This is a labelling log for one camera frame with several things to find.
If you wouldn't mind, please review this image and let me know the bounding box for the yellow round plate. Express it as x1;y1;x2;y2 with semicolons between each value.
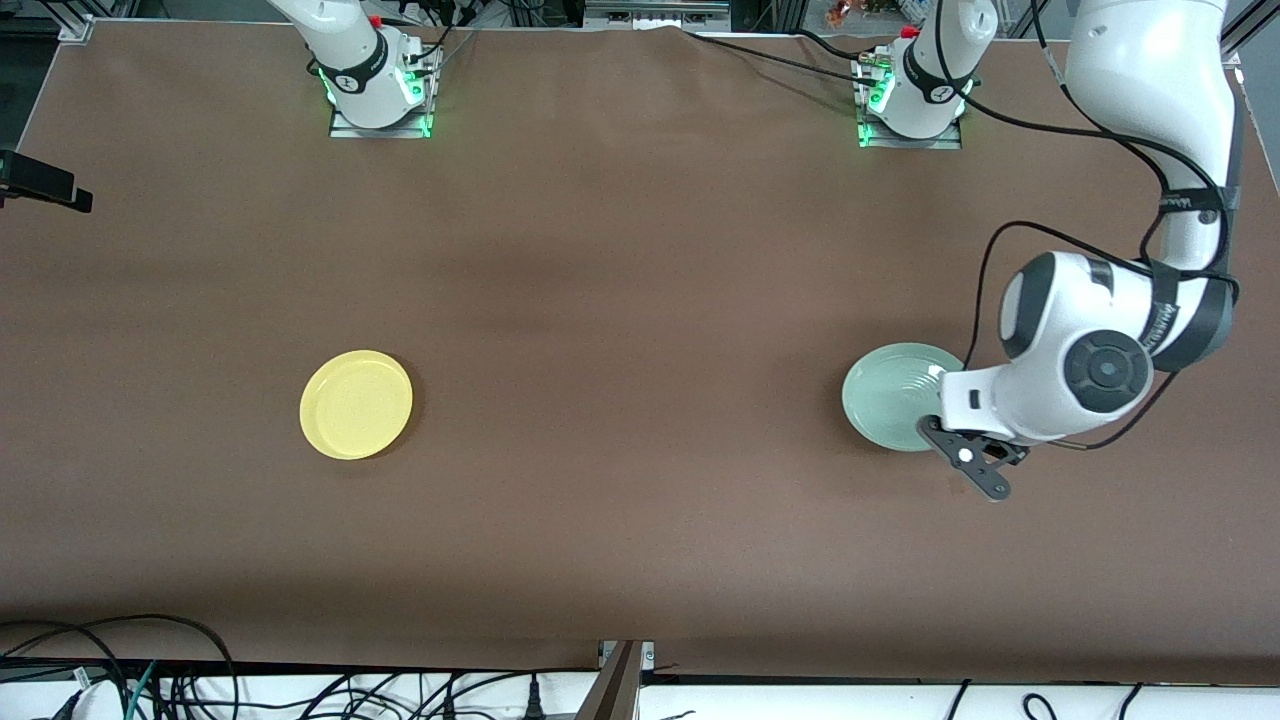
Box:
300;349;414;461

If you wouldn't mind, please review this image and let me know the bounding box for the pale green round plate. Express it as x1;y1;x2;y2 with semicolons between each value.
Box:
842;342;966;453

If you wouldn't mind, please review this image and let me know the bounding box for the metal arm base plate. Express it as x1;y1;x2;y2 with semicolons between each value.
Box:
856;55;964;151
328;45;435;140

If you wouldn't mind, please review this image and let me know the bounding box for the black looped floor cable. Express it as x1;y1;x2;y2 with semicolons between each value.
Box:
0;613;239;720

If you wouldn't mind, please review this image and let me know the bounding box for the short black table cable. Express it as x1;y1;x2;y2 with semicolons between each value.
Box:
793;27;869;63

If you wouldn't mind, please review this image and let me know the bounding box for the grey metal box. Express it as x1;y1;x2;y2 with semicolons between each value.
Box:
583;0;733;29

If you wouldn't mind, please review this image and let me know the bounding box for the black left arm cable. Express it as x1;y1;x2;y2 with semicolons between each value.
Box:
935;0;1243;451

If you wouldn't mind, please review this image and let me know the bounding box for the green cable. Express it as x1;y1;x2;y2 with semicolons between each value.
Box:
125;660;159;720

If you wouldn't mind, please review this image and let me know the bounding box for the aluminium frame profile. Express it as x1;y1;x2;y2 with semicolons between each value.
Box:
575;640;656;720

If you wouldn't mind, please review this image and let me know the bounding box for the long black table cable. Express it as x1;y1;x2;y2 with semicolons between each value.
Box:
683;28;881;89

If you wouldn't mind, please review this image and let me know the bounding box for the brown table cover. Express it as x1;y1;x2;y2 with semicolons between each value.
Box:
0;18;1280;687

